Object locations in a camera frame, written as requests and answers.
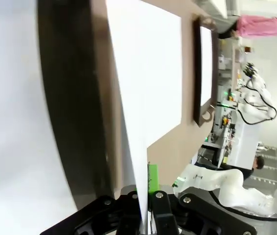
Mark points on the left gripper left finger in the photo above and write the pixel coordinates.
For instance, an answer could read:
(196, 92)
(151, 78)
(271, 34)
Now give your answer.
(99, 215)

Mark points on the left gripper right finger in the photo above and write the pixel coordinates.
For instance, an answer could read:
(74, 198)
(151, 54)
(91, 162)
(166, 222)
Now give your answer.
(172, 215)

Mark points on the white A4 paper sheet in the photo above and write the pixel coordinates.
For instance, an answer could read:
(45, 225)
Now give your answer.
(11, 110)
(206, 66)
(132, 110)

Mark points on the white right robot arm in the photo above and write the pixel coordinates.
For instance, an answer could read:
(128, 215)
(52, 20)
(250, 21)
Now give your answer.
(214, 180)

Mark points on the white cluttered workbench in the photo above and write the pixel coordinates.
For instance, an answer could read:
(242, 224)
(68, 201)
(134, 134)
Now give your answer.
(246, 147)

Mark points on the seated dark-haired person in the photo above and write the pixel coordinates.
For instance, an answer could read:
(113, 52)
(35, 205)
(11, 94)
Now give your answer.
(259, 162)

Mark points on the person in pink sweater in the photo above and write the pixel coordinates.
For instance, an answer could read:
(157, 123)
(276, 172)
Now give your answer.
(258, 25)

